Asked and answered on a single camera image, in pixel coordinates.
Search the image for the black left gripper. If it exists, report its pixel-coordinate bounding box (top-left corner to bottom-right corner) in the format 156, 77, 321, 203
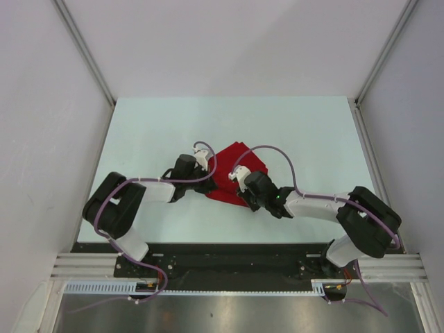
183, 164, 217, 194

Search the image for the red cloth napkin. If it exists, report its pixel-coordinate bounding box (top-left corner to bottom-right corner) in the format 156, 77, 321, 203
205, 140, 270, 210

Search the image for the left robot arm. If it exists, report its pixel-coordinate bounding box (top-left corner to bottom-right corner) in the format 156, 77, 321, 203
82, 149, 217, 278

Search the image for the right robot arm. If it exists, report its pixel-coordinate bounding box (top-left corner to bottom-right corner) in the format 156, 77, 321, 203
228, 166, 402, 278

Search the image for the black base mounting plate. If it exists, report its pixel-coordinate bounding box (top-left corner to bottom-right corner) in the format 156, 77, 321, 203
70, 242, 406, 282

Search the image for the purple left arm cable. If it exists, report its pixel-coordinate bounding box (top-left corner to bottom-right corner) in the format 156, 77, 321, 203
67, 140, 218, 313

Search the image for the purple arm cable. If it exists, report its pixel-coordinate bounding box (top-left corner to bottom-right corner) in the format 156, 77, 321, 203
228, 144, 402, 317
67, 140, 218, 313

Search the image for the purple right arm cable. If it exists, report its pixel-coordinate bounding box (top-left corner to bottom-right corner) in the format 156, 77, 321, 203
228, 144, 402, 317

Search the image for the aluminium front rail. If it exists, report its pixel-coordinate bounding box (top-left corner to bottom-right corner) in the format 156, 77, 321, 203
51, 253, 428, 283

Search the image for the white slotted cable duct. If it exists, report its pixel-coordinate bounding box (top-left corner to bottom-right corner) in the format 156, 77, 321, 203
64, 279, 329, 298

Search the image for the left aluminium frame post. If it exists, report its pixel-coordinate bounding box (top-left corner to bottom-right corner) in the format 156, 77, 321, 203
51, 0, 117, 109

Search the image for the aluminium frame post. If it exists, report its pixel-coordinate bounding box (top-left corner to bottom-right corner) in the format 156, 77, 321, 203
51, 0, 117, 109
355, 0, 420, 105

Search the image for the right aluminium frame post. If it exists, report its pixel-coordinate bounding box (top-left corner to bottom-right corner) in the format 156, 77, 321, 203
355, 0, 420, 105

